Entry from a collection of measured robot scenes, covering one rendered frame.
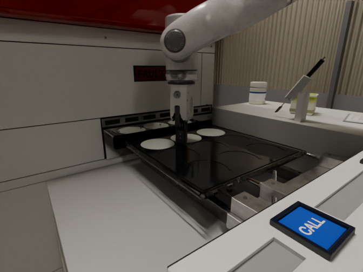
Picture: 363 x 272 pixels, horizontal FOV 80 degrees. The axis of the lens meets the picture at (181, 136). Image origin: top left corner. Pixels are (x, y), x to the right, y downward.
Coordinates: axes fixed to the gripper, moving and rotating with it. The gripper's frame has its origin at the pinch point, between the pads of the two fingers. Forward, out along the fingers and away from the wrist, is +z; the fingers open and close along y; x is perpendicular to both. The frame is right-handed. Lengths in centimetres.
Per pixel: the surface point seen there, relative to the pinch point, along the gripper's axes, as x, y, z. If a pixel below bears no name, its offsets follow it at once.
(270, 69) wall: -54, 218, -19
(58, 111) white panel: 30.5, -11.7, -8.1
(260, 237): -17.4, -41.3, -3.5
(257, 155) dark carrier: -21.1, -4.0, 2.5
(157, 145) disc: 6.4, -3.1, 2.6
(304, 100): -33.9, 8.7, -10.3
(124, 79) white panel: 18.2, 2.4, -16.0
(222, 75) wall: 3, 275, -11
